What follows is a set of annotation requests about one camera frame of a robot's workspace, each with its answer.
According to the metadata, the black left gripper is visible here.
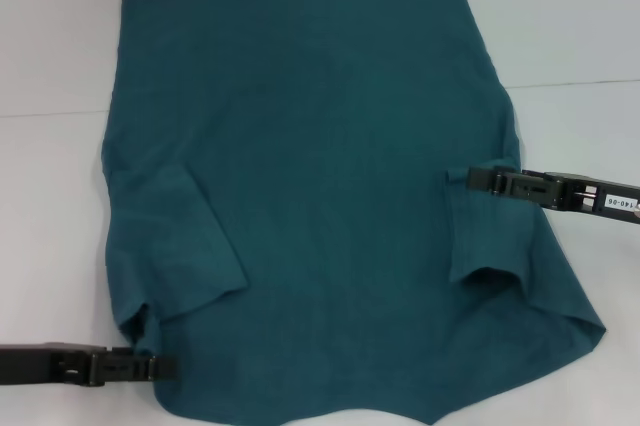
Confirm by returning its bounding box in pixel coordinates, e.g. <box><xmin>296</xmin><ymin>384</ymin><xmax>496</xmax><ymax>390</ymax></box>
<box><xmin>0</xmin><ymin>342</ymin><xmax>181</xmax><ymax>389</ymax></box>

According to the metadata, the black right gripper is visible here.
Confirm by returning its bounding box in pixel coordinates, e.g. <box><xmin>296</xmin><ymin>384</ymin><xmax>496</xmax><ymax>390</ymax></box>
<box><xmin>465</xmin><ymin>166</ymin><xmax>640</xmax><ymax>223</ymax></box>

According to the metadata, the blue shirt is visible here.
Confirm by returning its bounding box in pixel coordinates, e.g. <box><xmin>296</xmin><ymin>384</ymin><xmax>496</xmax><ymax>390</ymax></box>
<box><xmin>99</xmin><ymin>0</ymin><xmax>609</xmax><ymax>426</ymax></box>

